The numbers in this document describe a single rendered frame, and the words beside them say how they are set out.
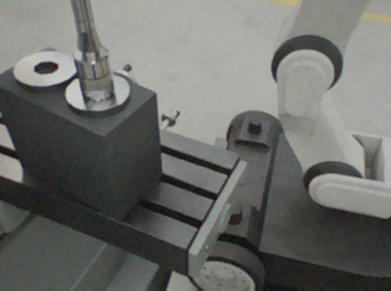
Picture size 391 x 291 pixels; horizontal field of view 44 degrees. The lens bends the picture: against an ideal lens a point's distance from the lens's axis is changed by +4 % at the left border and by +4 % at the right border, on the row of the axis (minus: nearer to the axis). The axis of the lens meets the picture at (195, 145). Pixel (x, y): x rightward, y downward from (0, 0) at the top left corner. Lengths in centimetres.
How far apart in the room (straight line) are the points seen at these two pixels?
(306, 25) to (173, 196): 43
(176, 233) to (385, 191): 61
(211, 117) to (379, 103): 89
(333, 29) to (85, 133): 55
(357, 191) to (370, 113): 144
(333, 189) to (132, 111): 66
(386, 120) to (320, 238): 141
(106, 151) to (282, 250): 68
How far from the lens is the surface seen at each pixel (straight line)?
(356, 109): 261
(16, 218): 102
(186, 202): 78
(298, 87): 100
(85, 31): 62
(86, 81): 65
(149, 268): 162
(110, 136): 64
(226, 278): 127
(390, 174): 123
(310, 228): 128
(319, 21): 98
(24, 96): 73
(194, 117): 243
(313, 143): 116
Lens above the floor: 157
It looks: 44 degrees down
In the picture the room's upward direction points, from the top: straight up
